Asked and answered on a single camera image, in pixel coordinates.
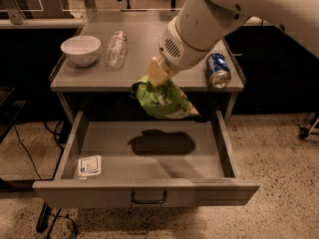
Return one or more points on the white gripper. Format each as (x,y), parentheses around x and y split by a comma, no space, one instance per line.
(175,53)

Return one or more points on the green rice chip bag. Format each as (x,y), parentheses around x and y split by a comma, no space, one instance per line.
(166,102)

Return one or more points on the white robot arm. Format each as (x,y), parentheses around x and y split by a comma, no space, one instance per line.
(201,24)

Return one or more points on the open grey top drawer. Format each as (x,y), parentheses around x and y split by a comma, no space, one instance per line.
(191,161)

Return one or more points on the clear plastic bottle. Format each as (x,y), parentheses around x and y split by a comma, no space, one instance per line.
(117,50)

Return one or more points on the blue pepsi can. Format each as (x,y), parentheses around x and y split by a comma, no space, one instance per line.
(218,72)

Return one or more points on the grey metal cabinet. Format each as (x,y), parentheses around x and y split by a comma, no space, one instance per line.
(143,29)

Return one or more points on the white ceramic bowl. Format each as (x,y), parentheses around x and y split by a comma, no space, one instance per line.
(82,51)

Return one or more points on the white tag card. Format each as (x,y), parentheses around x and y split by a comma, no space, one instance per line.
(90,166)

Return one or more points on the black side table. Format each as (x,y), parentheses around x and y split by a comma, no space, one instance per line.
(10,108)

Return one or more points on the white horizontal rail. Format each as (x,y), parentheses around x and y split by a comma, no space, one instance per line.
(43,24)

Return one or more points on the black drawer handle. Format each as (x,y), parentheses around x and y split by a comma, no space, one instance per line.
(148,198)

